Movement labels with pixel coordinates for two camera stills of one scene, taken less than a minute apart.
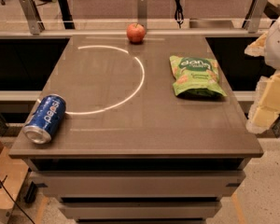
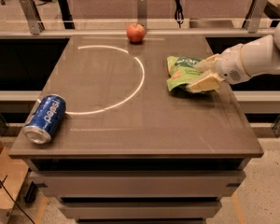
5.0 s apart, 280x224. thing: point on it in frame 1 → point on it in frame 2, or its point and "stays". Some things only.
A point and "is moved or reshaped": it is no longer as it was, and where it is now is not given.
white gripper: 279,46 → 230,66
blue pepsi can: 48,117 stays
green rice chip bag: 196,77 is moved or reshaped
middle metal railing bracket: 142,10 stays
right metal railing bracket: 255,15 stays
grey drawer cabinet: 127,149 stays
